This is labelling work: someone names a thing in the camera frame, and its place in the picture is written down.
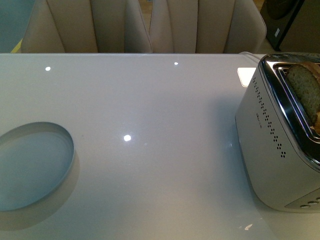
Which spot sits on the white round plate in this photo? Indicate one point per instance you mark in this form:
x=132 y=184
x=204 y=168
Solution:
x=35 y=158

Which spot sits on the brown bread slice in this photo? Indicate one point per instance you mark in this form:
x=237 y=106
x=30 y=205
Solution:
x=304 y=79

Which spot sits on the beige right chair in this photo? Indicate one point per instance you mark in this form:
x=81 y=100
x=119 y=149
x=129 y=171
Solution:
x=206 y=26

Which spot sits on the beige chair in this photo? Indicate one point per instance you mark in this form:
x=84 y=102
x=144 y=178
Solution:
x=206 y=26
x=86 y=26

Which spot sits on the silver two-slot toaster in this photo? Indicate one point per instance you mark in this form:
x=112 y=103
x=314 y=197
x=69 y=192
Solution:
x=280 y=148

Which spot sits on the beige left chair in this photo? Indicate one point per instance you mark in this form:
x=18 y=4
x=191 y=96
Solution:
x=86 y=26

